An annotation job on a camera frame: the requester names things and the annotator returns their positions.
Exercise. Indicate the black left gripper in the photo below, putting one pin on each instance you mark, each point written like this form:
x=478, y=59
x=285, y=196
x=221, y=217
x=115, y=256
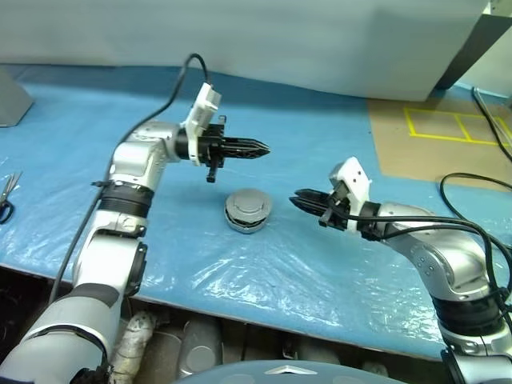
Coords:
x=209, y=146

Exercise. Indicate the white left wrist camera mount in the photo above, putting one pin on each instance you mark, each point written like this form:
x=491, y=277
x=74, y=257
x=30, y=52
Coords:
x=200, y=112

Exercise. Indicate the white wrapped rounded shape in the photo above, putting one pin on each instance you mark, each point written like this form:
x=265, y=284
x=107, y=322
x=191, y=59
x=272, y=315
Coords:
x=134, y=340

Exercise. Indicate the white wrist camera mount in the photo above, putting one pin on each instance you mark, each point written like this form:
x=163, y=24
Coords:
x=356, y=178
x=200, y=112

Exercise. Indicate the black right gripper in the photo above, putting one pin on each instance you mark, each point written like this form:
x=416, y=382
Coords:
x=339, y=210

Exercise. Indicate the gray rounded robot torso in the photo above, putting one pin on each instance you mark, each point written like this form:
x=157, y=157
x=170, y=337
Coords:
x=296, y=374

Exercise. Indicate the gray rounded cylinder shape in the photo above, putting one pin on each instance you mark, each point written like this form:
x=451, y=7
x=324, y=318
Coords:
x=198, y=348

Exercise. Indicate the white backdrop board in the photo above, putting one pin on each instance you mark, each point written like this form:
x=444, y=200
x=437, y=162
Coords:
x=260, y=40

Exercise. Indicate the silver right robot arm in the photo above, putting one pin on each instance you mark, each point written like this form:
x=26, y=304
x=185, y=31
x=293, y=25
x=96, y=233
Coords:
x=448, y=244

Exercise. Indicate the brown cardboard sheet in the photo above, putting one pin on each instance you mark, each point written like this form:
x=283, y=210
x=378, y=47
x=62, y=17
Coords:
x=392, y=156

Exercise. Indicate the blue plastic table sheet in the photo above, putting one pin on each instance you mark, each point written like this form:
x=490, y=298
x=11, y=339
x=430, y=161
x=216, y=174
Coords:
x=240, y=264

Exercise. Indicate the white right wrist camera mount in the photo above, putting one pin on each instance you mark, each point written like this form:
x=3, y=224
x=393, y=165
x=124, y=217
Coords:
x=356, y=178

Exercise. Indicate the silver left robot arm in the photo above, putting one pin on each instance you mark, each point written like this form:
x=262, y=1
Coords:
x=136, y=160

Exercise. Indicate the motor stator with copper windings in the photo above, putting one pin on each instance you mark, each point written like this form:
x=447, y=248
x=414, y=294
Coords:
x=244, y=229

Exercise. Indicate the gray round motor cover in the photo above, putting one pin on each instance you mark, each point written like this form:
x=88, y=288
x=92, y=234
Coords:
x=248, y=202

